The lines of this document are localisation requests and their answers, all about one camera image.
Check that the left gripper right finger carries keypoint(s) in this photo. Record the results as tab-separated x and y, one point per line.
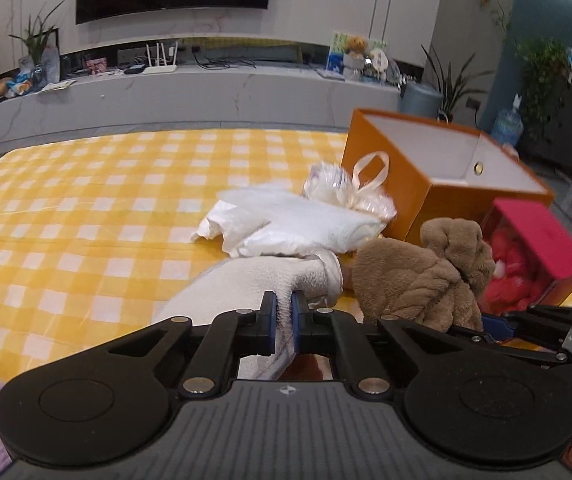
312	327

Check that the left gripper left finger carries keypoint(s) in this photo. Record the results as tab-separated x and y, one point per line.
256	329

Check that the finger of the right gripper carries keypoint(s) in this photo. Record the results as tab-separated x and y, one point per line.
497	327
540	313

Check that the white fleece cloth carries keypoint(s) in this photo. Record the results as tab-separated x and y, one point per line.
240	283

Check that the brown plush toy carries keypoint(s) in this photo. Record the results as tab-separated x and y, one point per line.
436	284

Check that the white plastic bag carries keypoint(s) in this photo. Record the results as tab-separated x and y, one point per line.
265	220

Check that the white ribbon gift bag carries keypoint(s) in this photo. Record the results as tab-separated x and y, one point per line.
333	185

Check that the pink box with red balls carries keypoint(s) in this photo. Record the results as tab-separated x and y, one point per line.
532	252

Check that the orange storage box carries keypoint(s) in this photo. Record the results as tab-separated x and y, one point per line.
438	170

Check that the blue water jug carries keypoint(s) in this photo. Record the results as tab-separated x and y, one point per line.
508	126

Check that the yellow checkered mat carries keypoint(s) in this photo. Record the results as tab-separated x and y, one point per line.
96	234

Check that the dark plant shelf cabinet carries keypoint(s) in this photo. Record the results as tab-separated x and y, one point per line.
546	103

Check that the grey round trash bin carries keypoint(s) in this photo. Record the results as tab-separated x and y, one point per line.
420	100

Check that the potted plant beside bin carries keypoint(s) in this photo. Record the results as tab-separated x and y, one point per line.
454	85

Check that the small teddy bear figurine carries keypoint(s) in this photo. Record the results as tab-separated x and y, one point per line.
354	58

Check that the grey marble TV console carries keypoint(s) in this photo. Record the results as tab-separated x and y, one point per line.
263	95

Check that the white wifi router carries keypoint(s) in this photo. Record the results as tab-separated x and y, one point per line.
160	60

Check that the green potted plant left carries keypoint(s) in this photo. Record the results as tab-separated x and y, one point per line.
35	35

